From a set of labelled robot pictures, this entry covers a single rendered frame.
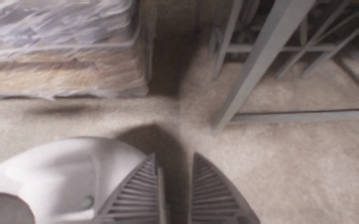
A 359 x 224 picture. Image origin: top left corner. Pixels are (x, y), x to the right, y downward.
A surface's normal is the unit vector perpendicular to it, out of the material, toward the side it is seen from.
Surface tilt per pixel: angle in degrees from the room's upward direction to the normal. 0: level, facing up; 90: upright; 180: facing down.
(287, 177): 0
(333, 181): 0
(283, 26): 90
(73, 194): 0
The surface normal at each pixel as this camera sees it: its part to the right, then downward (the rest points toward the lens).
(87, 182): 0.00, -0.50
